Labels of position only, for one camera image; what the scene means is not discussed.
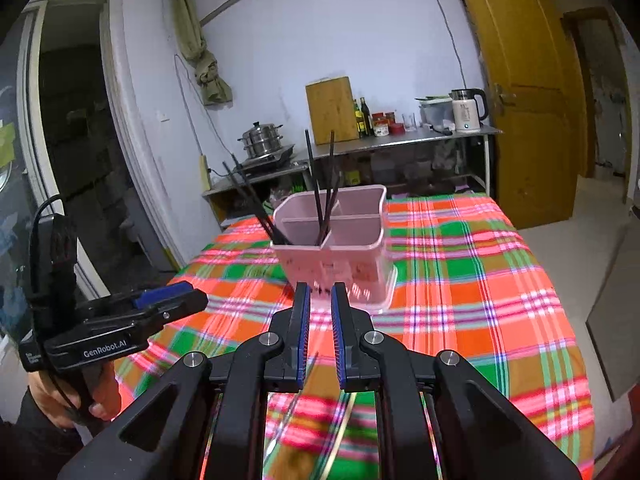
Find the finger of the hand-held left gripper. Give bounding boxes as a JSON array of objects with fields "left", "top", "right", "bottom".
[
  {"left": 100, "top": 282, "right": 195, "bottom": 313},
  {"left": 120, "top": 287, "right": 209, "bottom": 342}
]

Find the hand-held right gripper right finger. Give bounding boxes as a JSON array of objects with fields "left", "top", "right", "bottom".
[{"left": 331, "top": 281, "right": 583, "bottom": 480}]

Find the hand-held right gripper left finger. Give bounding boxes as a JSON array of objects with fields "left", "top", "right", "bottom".
[{"left": 57, "top": 281, "right": 312, "bottom": 480}]

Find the pink plastic basket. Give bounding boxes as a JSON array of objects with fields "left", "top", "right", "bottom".
[{"left": 270, "top": 185, "right": 398, "bottom": 316}]

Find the cream chopstick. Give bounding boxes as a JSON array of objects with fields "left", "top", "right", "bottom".
[{"left": 321, "top": 393, "right": 355, "bottom": 470}]

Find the black chopstick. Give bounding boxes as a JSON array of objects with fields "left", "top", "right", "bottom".
[
  {"left": 222, "top": 161, "right": 284, "bottom": 247},
  {"left": 305, "top": 129, "right": 324, "bottom": 249},
  {"left": 231, "top": 154, "right": 296, "bottom": 246},
  {"left": 319, "top": 130, "right": 337, "bottom": 250}
]

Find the person's left forearm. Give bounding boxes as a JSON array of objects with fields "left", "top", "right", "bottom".
[{"left": 0, "top": 390, "right": 106, "bottom": 480}]

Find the person's left hand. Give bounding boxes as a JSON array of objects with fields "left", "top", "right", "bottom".
[{"left": 29, "top": 362, "right": 122, "bottom": 429}]

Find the plaid cloth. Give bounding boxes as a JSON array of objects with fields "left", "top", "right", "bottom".
[{"left": 114, "top": 192, "right": 596, "bottom": 480}]

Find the low steel table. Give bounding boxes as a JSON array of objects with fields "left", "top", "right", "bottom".
[{"left": 201, "top": 160, "right": 311, "bottom": 226}]

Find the steel steamer pot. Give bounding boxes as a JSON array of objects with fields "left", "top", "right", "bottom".
[{"left": 242, "top": 121, "right": 285, "bottom": 157}]

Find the tall steel table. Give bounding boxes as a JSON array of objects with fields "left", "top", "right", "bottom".
[{"left": 300, "top": 125, "right": 503, "bottom": 201}]

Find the knotted green curtain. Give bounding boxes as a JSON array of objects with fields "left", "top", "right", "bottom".
[{"left": 172, "top": 0, "right": 233, "bottom": 107}]

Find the wooden cutting board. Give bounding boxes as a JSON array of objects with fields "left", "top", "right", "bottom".
[{"left": 305, "top": 76, "right": 360, "bottom": 146}]

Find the white plastic container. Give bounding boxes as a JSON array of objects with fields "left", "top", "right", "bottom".
[{"left": 418, "top": 95, "right": 455, "bottom": 129}]

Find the white electric kettle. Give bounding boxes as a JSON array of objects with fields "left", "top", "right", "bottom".
[{"left": 451, "top": 88, "right": 488, "bottom": 133}]

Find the grey refrigerator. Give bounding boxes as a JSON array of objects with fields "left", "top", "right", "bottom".
[{"left": 585, "top": 205, "right": 640, "bottom": 403}]

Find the yellow wooden door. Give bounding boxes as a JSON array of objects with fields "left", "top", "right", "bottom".
[{"left": 447, "top": 0, "right": 588, "bottom": 231}]

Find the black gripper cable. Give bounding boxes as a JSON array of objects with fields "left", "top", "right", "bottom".
[{"left": 29, "top": 195, "right": 68, "bottom": 311}]

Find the white door frame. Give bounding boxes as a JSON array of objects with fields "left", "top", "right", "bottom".
[{"left": 15, "top": 0, "right": 186, "bottom": 301}]

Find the black wall cable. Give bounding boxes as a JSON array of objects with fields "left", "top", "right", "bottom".
[{"left": 422, "top": 0, "right": 468, "bottom": 92}]

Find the wooden door frame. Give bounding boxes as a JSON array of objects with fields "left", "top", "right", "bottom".
[{"left": 562, "top": 7, "right": 633, "bottom": 206}]

